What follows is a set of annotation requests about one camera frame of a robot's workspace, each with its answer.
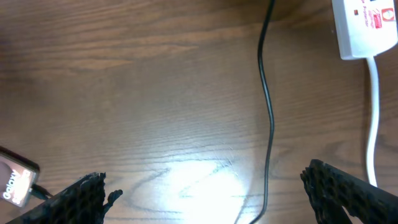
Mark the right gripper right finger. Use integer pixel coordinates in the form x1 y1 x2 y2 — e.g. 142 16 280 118
300 159 397 224

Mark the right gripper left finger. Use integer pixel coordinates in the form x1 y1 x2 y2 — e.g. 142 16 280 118
7 172 123 224

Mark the black charger cable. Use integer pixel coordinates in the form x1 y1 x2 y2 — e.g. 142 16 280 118
29 0 276 224

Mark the bronze Galaxy smartphone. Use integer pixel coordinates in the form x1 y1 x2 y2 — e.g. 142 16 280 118
1 146 40 208

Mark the white power strip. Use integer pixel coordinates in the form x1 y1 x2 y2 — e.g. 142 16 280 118
331 0 397 60

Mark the white power strip cord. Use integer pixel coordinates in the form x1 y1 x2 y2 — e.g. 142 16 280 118
364 57 381 188

